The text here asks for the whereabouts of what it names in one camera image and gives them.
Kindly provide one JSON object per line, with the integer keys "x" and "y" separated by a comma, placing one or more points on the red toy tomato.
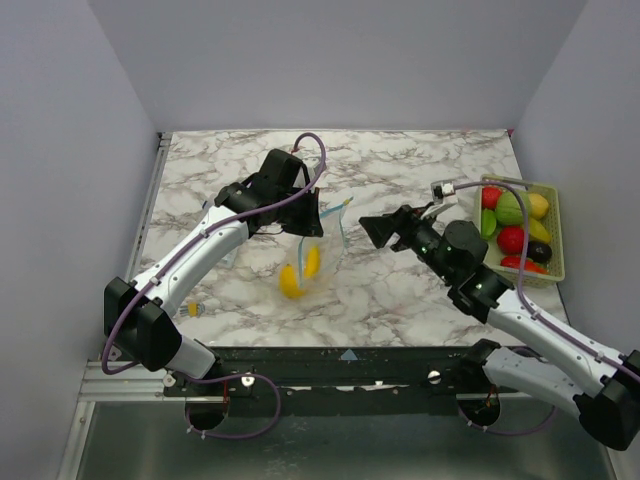
{"x": 511, "y": 240}

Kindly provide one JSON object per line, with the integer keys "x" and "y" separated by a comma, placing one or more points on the small yellow connector sticker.
{"x": 192, "y": 310}

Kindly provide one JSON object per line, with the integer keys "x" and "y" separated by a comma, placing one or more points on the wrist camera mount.
{"x": 314, "y": 166}
{"x": 444, "y": 196}

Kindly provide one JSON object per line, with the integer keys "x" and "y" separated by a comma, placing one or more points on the yellow toy banana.
{"x": 312, "y": 263}

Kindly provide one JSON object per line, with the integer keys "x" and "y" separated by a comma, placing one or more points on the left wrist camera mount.
{"x": 314, "y": 166}

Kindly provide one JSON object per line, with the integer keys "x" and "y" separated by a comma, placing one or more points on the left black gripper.
{"x": 311, "y": 225}

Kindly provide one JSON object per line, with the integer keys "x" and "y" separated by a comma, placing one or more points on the yellow toy starfruit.
{"x": 537, "y": 231}

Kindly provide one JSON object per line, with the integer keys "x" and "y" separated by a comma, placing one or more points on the dark purple toy eggplant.
{"x": 539, "y": 252}

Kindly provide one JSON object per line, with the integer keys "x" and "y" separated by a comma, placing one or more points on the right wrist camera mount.
{"x": 444, "y": 196}

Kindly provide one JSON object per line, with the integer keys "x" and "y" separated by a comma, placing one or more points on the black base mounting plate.
{"x": 340, "y": 381}

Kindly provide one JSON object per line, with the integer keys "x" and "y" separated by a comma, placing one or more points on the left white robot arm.
{"x": 138, "y": 313}

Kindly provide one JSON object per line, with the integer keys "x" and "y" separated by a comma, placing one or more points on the green toy pepper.
{"x": 488, "y": 224}

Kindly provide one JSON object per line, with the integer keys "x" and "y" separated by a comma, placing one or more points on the red toy strawberry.
{"x": 490, "y": 196}

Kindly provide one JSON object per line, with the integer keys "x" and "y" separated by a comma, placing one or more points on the beige plastic basket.
{"x": 535, "y": 275}

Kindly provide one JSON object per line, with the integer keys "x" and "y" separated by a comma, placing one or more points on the clear zip top bag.
{"x": 332, "y": 245}

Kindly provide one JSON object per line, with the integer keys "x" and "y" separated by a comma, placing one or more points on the green toy cabbage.
{"x": 508, "y": 210}

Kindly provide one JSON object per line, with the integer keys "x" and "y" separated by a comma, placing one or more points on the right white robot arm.
{"x": 596, "y": 384}

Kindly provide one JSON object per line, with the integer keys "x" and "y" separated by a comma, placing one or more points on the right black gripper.
{"x": 398, "y": 228}

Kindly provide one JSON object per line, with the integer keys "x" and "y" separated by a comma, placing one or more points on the yellow toy lemon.
{"x": 539, "y": 206}
{"x": 288, "y": 283}

